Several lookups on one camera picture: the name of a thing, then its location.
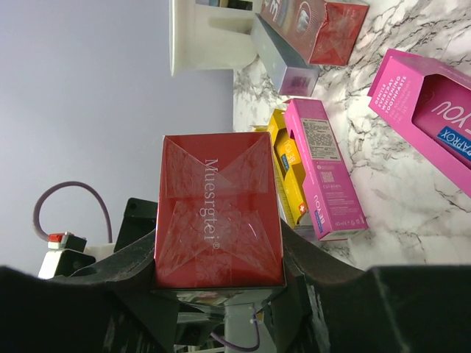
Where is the yellow Curaprox box right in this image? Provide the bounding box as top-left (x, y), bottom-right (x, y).
top-left (253, 109), bottom-right (313, 229)

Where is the pink Curaprox box far right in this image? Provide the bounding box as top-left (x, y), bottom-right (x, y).
top-left (368, 49), bottom-right (470, 195)

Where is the silver toothpaste box right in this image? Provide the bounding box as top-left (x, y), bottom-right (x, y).
top-left (251, 13), bottom-right (320, 97)

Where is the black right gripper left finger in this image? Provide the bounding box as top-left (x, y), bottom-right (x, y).
top-left (1, 232), bottom-right (178, 352)

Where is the pink Curaprox box near rack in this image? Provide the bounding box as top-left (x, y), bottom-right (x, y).
top-left (284, 98), bottom-right (368, 241)

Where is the red Muesrgtei toothpaste box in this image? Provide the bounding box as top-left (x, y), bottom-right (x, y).
top-left (155, 132), bottom-right (285, 290)

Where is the red 3D toothpaste box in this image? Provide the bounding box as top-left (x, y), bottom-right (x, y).
top-left (260, 0), bottom-right (369, 66)

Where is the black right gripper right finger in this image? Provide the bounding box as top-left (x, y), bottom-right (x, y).
top-left (271, 224), bottom-right (470, 352)

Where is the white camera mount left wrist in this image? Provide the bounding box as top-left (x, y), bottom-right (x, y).
top-left (169, 0), bottom-right (262, 75)

